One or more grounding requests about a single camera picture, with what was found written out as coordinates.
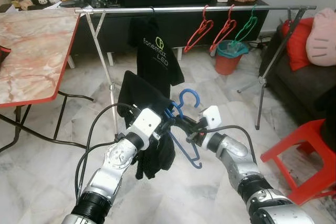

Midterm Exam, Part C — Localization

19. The blue plastic clothes hanger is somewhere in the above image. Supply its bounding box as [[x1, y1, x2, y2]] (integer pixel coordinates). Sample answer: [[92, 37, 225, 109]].
[[164, 89, 204, 169]]

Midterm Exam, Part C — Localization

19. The teal plastic bin liner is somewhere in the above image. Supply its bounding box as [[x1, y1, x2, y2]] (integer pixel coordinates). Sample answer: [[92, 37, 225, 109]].
[[216, 39, 249, 58]]

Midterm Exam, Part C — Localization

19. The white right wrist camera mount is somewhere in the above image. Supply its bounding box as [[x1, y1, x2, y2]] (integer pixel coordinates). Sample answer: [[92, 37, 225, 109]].
[[201, 106, 222, 130]]

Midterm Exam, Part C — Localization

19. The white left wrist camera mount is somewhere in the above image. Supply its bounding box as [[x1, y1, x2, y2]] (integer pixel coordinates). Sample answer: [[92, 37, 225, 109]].
[[130, 109, 162, 141]]

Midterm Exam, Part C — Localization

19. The silver metal clothes rack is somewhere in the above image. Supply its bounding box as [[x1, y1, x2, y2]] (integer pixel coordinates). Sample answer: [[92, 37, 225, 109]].
[[75, 5, 318, 136]]

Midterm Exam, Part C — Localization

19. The marble table with red edge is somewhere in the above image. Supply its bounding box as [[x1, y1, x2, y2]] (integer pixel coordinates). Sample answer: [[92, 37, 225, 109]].
[[0, 8, 95, 154]]

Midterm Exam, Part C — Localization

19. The red plastic clothes hanger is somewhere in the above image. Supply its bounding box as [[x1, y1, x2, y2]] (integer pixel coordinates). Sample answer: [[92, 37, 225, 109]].
[[209, 4, 237, 54], [183, 5, 215, 54]]

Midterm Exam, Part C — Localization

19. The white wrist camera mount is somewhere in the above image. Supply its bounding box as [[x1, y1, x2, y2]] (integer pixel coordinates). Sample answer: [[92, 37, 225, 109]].
[[201, 106, 222, 130], [130, 109, 162, 141]]

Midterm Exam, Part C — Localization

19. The orange plastic waste bin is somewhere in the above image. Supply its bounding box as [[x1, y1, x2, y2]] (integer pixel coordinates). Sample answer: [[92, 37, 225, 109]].
[[215, 39, 249, 76]]

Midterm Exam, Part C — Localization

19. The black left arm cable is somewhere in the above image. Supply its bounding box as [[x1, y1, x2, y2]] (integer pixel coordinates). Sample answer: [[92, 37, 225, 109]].
[[75, 102, 138, 204]]

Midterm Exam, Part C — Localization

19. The green plastic clothes hanger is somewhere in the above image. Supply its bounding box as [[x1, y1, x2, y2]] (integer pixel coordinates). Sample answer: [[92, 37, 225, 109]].
[[234, 5, 259, 46]]

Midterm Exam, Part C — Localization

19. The dark grey fabric sofa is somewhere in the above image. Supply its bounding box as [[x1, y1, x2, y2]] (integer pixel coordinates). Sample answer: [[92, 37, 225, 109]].
[[260, 22, 336, 130]]

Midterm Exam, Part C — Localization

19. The pink cat face cushion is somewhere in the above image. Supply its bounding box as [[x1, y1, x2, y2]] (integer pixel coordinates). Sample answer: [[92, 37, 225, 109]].
[[306, 8, 336, 67]]

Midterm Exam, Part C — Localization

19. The red cushion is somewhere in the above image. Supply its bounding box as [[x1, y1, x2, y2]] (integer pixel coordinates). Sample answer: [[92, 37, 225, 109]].
[[281, 17, 316, 71]]

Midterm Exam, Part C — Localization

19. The black television cabinet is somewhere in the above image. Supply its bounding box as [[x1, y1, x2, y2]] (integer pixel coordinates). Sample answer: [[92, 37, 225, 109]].
[[68, 0, 269, 57]]

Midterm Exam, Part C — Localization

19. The red plastic stool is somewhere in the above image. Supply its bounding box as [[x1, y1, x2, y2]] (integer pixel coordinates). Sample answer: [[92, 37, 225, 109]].
[[260, 119, 336, 206]]

